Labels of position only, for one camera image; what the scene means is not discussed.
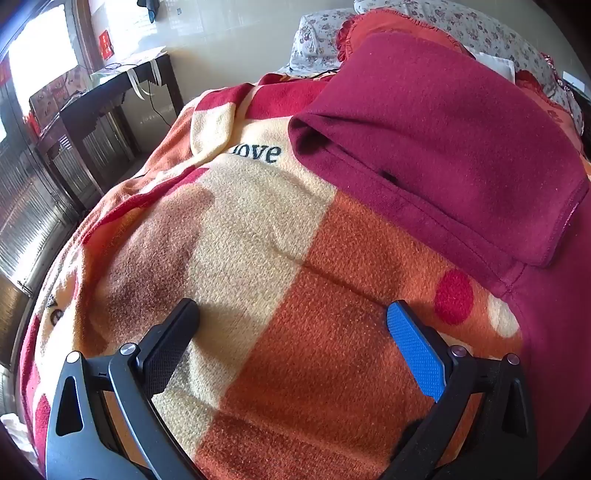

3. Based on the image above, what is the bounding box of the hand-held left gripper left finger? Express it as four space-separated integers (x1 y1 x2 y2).
45 298 206 480

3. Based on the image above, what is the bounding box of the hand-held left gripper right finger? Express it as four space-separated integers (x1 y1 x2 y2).
379 299 539 480

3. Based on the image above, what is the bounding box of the maroon fleece garment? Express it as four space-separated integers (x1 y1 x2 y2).
287 31 591 480

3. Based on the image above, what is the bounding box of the printed fleece blanket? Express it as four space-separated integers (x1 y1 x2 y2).
18 73 591 480

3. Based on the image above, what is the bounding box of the white cloth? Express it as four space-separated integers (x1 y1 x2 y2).
0 413 38 467

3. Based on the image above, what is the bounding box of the ribbed metal panel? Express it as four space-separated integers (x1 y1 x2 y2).
0 83 144 287

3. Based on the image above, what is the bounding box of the dark wooden table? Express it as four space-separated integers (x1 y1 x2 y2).
34 53 185 197

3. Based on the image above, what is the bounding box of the printed cardboard box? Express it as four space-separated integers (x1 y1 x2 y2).
28 65 93 130

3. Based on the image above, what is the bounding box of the large red heart cushion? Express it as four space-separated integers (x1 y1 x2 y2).
515 53 585 139

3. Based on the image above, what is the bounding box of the white pillow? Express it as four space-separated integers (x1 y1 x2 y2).
471 52 517 84

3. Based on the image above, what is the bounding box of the bright window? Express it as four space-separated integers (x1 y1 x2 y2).
0 18 79 139

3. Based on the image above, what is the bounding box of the small red heart cushion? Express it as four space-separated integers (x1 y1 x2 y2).
336 9 467 63

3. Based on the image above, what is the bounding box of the black cable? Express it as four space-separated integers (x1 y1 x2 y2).
150 95 174 127

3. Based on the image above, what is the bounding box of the white strap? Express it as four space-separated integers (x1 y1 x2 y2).
127 60 162 100

